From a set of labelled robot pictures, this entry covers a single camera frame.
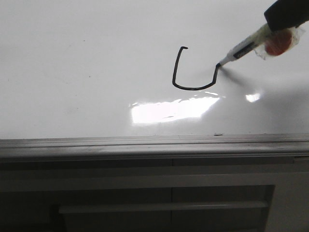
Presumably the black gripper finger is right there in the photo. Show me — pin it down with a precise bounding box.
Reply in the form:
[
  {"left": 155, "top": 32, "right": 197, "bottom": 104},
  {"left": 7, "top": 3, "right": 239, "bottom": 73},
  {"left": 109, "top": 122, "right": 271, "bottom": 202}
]
[{"left": 264, "top": 0, "right": 309, "bottom": 31}]

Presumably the red round magnet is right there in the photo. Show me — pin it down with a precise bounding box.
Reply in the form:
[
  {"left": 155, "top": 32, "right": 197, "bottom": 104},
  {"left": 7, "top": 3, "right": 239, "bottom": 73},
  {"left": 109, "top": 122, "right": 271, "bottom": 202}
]
[{"left": 265, "top": 30, "right": 292, "bottom": 56}]

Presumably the white whiteboard marker pen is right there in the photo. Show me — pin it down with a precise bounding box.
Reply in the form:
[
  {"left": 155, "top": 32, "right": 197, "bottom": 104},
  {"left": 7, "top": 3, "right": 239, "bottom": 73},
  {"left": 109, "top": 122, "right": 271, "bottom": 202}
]
[{"left": 216, "top": 24, "right": 272, "bottom": 67}]

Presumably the white whiteboard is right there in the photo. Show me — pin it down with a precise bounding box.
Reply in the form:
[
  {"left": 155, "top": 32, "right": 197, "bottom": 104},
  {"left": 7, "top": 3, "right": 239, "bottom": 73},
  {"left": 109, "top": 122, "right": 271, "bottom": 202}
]
[{"left": 0, "top": 0, "right": 309, "bottom": 139}]

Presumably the grey cabinet with louvres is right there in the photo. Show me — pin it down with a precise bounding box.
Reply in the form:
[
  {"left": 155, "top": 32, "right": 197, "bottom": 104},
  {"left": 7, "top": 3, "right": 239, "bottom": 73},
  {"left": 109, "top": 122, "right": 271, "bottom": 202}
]
[{"left": 0, "top": 156, "right": 309, "bottom": 232}]

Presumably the grey aluminium whiteboard frame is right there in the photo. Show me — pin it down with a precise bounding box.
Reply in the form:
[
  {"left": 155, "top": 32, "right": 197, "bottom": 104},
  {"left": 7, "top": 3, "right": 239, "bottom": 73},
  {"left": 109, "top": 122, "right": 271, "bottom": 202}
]
[{"left": 0, "top": 134, "right": 309, "bottom": 162}]

